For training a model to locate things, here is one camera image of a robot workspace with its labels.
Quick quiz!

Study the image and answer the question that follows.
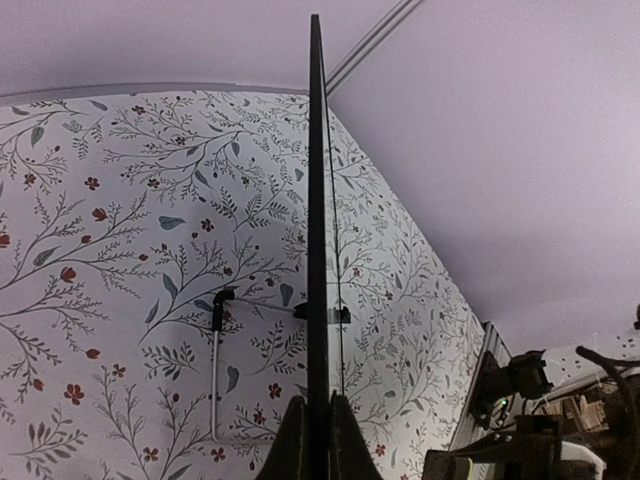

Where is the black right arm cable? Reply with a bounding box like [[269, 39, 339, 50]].
[[574, 344, 640, 426]]

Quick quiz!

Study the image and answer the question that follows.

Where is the white whiteboard black frame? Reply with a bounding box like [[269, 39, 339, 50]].
[[305, 13, 349, 441]]

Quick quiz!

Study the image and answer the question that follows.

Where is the aluminium front rail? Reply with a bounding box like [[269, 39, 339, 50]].
[[449, 322, 511, 450]]

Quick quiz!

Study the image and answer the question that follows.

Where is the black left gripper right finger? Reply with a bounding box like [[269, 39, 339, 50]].
[[329, 391, 382, 480]]

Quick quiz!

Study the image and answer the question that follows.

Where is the black whiteboard stand foot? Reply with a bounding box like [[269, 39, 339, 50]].
[[327, 306, 351, 325]]

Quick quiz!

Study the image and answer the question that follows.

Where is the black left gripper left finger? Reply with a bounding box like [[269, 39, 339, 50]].
[[255, 396, 306, 480]]

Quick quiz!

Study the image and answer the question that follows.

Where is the metal wire whiteboard stand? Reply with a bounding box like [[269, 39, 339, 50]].
[[211, 289, 306, 447]]

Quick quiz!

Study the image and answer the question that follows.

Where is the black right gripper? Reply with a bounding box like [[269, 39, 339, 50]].
[[422, 415, 607, 479]]

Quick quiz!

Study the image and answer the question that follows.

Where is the aluminium corner post right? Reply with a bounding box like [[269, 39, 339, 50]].
[[326, 0, 425, 97]]

